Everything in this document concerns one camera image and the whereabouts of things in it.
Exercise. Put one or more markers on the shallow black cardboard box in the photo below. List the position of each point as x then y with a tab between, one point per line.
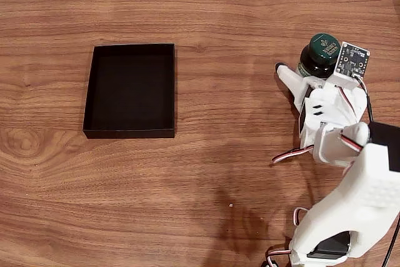
128	92

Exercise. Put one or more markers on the green-capped Biotin pill bottle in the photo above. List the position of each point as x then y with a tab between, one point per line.
323	48

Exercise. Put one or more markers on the camera circuit board on mount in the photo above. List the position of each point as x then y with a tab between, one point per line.
353	59

